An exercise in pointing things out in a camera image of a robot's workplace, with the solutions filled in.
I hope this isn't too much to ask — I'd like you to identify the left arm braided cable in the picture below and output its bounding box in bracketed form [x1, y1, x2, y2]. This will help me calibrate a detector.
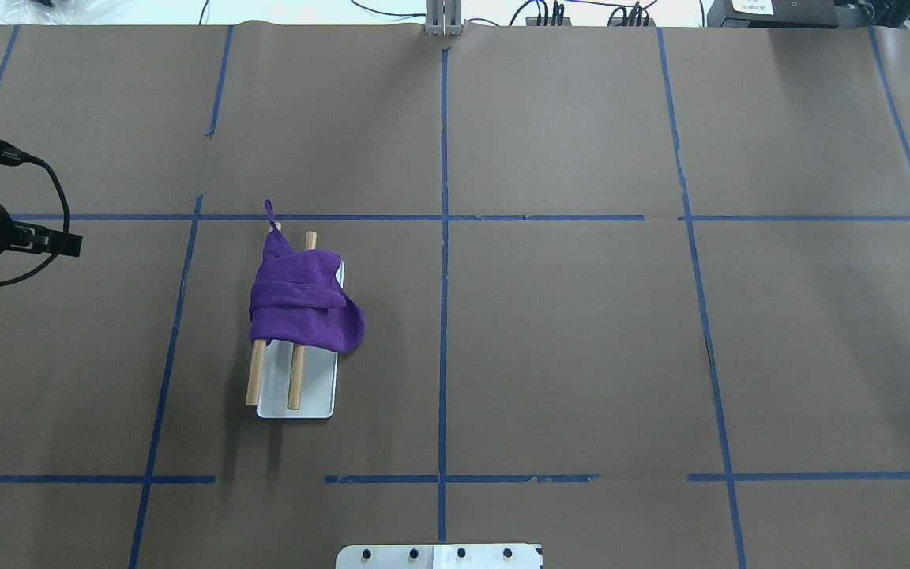
[0, 134, 71, 290]

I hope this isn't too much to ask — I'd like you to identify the right wooden rack bar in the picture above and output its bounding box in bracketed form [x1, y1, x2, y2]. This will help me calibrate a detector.
[287, 231, 318, 410]

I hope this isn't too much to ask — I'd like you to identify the left wooden rack bar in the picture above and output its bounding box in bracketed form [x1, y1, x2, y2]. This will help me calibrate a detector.
[246, 221, 283, 407]

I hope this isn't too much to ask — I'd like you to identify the aluminium frame post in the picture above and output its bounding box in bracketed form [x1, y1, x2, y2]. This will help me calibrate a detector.
[423, 0, 464, 37]

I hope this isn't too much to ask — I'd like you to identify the wooden rack bar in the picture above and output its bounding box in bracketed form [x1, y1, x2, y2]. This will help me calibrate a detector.
[246, 221, 283, 407]
[287, 231, 318, 410]

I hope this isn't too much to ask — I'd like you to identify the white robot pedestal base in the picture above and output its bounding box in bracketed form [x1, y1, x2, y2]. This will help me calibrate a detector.
[335, 543, 544, 568]

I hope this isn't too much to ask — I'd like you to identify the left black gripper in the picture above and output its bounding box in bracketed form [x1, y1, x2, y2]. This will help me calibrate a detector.
[0, 205, 83, 257]

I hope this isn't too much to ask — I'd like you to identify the purple towel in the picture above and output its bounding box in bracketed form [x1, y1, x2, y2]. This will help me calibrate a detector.
[248, 199, 366, 354]

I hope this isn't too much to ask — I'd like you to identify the white towel rack base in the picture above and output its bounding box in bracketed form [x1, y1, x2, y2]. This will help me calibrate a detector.
[256, 261, 345, 419]

